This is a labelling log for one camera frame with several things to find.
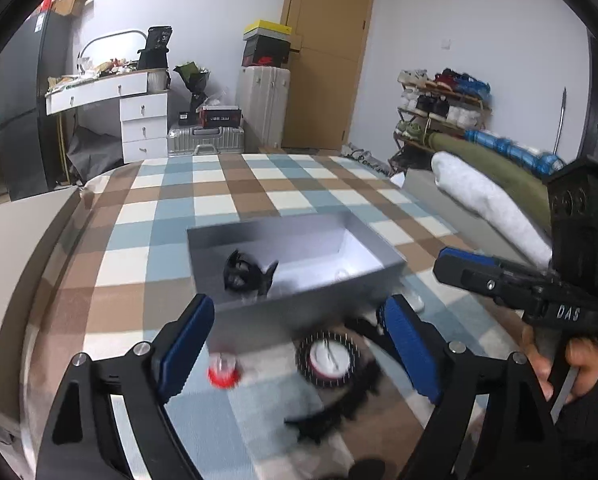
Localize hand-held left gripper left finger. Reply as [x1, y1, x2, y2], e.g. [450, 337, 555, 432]
[35, 292, 216, 480]

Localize open cardboard box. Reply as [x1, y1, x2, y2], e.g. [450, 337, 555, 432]
[51, 0, 94, 17]

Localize black red flat box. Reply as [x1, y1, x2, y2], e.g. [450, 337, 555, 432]
[200, 106, 243, 128]

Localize wrapped flower bouquet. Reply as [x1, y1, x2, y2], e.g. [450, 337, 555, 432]
[174, 61, 212, 113]

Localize wooden door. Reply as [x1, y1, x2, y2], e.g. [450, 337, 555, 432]
[280, 0, 377, 151]

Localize white vanity desk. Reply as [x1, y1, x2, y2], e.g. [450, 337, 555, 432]
[45, 67, 170, 165]

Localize long black hair clip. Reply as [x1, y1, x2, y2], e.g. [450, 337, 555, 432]
[284, 310, 394, 445]

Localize yellow shoe box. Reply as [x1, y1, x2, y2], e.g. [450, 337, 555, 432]
[243, 20, 294, 40]

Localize person's right forearm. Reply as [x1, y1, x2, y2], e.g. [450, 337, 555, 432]
[554, 355, 598, 480]

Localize black spiral hair tie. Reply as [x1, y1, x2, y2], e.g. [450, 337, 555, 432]
[296, 332, 356, 389]

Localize group of assorted shoes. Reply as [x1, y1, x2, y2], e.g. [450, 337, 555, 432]
[398, 67, 493, 143]

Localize checkered blanket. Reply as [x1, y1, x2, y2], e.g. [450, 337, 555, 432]
[19, 152, 530, 480]

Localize beige bed frame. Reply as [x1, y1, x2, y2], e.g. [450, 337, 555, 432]
[0, 187, 84, 461]

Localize wooden shoe rack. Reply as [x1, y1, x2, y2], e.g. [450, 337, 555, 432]
[393, 69, 493, 161]

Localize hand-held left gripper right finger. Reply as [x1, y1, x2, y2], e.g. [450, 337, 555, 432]
[377, 294, 564, 480]

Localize black red shoe box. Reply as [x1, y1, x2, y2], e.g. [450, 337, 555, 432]
[241, 35, 290, 68]

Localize dark cloth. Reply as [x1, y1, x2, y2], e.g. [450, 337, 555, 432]
[66, 125, 124, 183]

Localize pile of desk clutter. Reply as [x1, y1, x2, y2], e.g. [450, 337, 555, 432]
[46, 57, 140, 93]

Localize thin metal rod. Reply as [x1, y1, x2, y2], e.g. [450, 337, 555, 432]
[554, 87, 567, 156]

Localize rolled white blanket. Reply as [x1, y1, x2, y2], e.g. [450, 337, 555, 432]
[431, 151, 554, 266]

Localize person's right hand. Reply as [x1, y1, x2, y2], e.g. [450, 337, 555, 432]
[521, 324, 598, 407]

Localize grey storage box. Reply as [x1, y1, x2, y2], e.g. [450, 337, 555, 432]
[186, 211, 408, 348]

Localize black bag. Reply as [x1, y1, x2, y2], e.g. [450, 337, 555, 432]
[137, 26, 172, 71]

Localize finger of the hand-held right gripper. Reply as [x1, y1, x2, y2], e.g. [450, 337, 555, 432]
[439, 248, 556, 286]
[433, 259, 556, 314]

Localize scattered slippers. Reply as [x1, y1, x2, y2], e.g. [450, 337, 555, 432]
[346, 142, 404, 176]

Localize blue plaid blanket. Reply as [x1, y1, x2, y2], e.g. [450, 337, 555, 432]
[464, 129, 567, 177]

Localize round white red case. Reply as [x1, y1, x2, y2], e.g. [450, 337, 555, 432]
[309, 340, 350, 378]

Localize dark grey refrigerator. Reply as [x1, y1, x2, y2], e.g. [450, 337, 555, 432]
[0, 7, 77, 201]

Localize black hair claw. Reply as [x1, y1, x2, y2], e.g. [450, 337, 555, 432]
[223, 249, 280, 302]

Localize small red hair ornament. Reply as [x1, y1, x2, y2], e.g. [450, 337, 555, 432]
[208, 352, 242, 389]

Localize arched vanity mirror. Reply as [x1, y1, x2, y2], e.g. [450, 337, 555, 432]
[76, 29, 147, 73]

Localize white suitcase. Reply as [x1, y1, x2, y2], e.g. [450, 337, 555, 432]
[236, 66, 291, 150]

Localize silver suitcase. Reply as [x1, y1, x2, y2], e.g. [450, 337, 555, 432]
[168, 124, 246, 157]

